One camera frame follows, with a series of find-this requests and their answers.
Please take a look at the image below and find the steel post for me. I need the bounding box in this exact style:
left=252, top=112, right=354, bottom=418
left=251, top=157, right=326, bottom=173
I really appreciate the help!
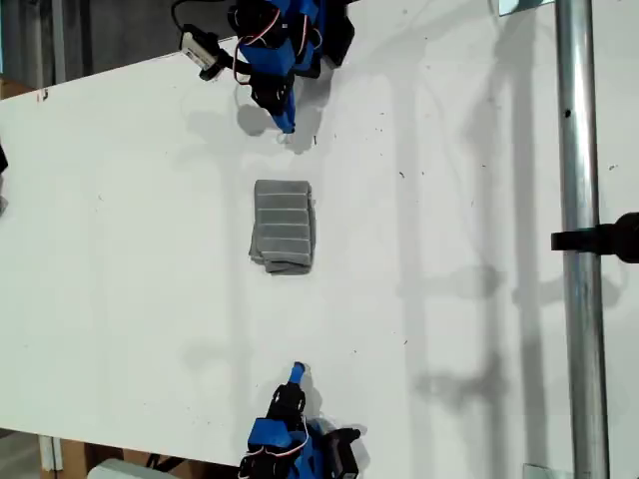
left=553, top=0, right=613, bottom=479

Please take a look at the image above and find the brown cardboard box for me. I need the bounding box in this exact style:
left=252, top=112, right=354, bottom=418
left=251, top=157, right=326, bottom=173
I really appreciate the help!
left=59, top=439, right=241, bottom=479

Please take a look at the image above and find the grey striped towel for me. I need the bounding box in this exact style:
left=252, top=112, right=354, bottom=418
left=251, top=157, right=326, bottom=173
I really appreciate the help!
left=248, top=179, right=319, bottom=274

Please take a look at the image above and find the black camera box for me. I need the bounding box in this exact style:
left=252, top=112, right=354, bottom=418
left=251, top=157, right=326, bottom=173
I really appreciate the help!
left=323, top=426, right=362, bottom=479

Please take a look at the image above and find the black clamp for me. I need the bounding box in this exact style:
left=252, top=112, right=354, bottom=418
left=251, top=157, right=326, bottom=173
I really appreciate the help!
left=550, top=212, right=639, bottom=264

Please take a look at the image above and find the white box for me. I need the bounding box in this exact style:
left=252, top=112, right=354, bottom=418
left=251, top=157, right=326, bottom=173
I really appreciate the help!
left=88, top=458, right=174, bottom=479

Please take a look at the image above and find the white table leg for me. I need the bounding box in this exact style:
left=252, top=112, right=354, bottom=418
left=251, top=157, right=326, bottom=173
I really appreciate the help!
left=39, top=435, right=64, bottom=473

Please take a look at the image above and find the silver camera box with label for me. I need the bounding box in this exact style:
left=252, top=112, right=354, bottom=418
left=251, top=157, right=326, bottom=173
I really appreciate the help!
left=178, top=24, right=235, bottom=82

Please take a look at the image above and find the black camera cable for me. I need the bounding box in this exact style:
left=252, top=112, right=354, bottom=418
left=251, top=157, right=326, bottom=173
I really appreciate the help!
left=171, top=0, right=236, bottom=31

